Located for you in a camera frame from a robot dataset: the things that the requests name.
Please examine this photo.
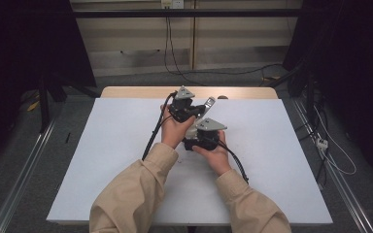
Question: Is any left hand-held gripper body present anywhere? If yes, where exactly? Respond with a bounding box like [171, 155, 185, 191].
[168, 84, 206, 123]

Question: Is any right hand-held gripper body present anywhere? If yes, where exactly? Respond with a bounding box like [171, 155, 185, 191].
[182, 117, 228, 152]

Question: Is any clear plastic jar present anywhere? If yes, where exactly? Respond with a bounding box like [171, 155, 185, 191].
[186, 117, 206, 140]

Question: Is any person's left hand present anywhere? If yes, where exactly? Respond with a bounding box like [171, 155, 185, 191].
[159, 104, 197, 150]

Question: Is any person's right hand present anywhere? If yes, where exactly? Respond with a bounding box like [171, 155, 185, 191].
[191, 130, 233, 178]

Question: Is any wooden table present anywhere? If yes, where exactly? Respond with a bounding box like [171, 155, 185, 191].
[100, 85, 279, 100]

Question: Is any white table board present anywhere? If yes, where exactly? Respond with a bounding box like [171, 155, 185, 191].
[46, 97, 334, 226]

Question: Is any black horizontal metal bar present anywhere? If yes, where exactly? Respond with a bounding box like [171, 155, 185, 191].
[72, 8, 303, 18]

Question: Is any white power strip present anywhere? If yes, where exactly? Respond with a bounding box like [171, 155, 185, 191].
[316, 138, 329, 152]

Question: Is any black metal stand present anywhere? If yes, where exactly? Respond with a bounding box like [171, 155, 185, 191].
[37, 72, 101, 134]

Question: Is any yellow floor tape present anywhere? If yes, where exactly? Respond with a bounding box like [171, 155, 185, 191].
[26, 100, 41, 113]

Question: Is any black curtain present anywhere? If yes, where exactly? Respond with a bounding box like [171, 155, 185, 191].
[0, 0, 97, 169]
[282, 0, 373, 188]

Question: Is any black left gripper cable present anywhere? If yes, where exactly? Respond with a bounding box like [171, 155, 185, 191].
[141, 91, 179, 162]

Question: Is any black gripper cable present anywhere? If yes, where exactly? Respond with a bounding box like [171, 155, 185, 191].
[207, 137, 251, 185]
[141, 91, 179, 162]

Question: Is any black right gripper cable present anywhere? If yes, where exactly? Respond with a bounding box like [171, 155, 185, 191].
[207, 137, 251, 185]

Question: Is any black hanging wall cable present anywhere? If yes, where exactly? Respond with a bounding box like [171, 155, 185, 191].
[163, 16, 285, 87]

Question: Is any white wall socket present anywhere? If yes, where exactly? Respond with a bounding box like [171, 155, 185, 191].
[160, 0, 186, 10]

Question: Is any white floor cable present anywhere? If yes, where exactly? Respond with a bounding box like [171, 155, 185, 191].
[313, 106, 357, 177]

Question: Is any aluminium floor rail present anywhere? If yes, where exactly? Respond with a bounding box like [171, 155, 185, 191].
[291, 97, 373, 233]
[0, 117, 60, 233]

